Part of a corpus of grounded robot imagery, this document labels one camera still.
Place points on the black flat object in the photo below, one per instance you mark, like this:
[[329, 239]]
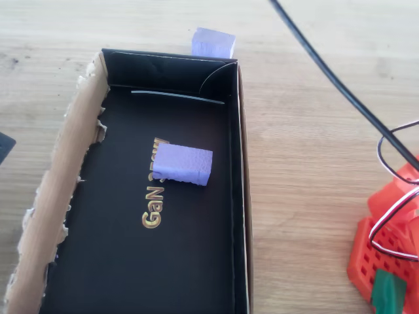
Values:
[[5, 147]]

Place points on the black cardboard box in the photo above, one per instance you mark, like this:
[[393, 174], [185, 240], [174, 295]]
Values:
[[131, 261]]

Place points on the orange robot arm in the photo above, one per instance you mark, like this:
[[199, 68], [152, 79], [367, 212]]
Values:
[[360, 235]]

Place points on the purple foam block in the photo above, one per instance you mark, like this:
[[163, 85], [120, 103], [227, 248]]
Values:
[[212, 42], [183, 163]]

